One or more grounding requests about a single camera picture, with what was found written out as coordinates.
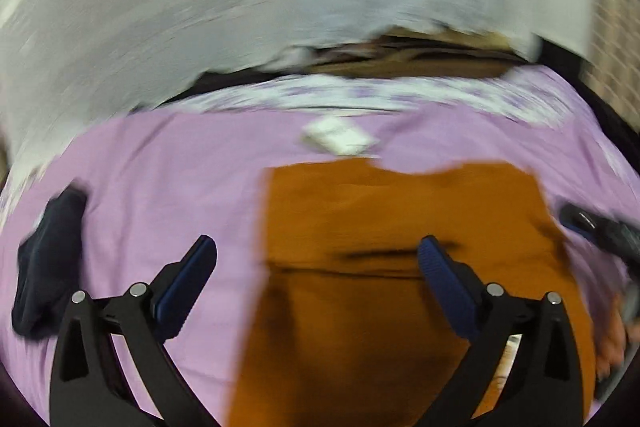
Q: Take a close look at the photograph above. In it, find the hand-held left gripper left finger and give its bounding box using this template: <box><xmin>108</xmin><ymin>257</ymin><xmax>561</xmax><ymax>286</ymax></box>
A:
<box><xmin>49</xmin><ymin>234</ymin><xmax>218</xmax><ymax>427</ymax></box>

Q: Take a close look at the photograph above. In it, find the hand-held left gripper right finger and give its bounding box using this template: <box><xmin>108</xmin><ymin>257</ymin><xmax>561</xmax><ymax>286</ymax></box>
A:
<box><xmin>417</xmin><ymin>234</ymin><xmax>586</xmax><ymax>427</ymax></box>

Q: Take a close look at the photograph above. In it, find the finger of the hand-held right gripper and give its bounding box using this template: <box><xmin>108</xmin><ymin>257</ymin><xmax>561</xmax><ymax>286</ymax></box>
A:
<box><xmin>559</xmin><ymin>204</ymin><xmax>597</xmax><ymax>239</ymax></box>

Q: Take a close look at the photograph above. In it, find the orange knit garment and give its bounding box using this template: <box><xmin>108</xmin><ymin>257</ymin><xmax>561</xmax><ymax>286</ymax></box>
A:
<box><xmin>227</xmin><ymin>159</ymin><xmax>598</xmax><ymax>427</ymax></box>

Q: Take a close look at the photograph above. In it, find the white hang tag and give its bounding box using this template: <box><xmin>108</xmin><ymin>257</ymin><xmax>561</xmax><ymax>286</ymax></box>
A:
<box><xmin>302</xmin><ymin>117</ymin><xmax>378</xmax><ymax>156</ymax></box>

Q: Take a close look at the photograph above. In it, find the person's right hand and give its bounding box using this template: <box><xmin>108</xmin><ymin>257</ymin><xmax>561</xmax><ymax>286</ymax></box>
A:
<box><xmin>594</xmin><ymin>299</ymin><xmax>629</xmax><ymax>382</ymax></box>

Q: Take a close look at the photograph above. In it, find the purple bed sheet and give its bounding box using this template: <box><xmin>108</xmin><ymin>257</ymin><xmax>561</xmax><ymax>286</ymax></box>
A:
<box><xmin>0</xmin><ymin>67</ymin><xmax>640</xmax><ymax>427</ymax></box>

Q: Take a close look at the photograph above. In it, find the navy cloth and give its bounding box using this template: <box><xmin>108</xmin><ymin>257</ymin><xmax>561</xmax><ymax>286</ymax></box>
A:
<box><xmin>11</xmin><ymin>187</ymin><xmax>88</xmax><ymax>340</ymax></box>

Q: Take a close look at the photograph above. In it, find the white floral quilt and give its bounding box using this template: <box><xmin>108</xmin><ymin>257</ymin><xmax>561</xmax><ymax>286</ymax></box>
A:
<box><xmin>135</xmin><ymin>74</ymin><xmax>571</xmax><ymax>125</ymax></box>

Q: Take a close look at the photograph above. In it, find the dark cloth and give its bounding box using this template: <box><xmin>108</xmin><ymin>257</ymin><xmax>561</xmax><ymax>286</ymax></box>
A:
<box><xmin>280</xmin><ymin>27</ymin><xmax>531</xmax><ymax>78</ymax></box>

